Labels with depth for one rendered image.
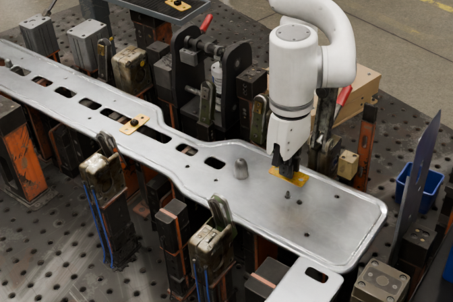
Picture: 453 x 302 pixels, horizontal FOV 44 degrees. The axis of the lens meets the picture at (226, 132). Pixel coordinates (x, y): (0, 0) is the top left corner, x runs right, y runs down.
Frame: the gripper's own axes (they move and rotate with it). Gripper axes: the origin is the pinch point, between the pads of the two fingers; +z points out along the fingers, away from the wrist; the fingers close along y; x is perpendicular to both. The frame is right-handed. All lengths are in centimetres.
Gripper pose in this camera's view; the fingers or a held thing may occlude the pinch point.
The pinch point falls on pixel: (289, 165)
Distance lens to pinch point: 118.8
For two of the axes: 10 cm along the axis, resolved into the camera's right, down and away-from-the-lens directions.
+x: 8.0, 3.5, -4.8
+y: -5.9, 5.3, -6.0
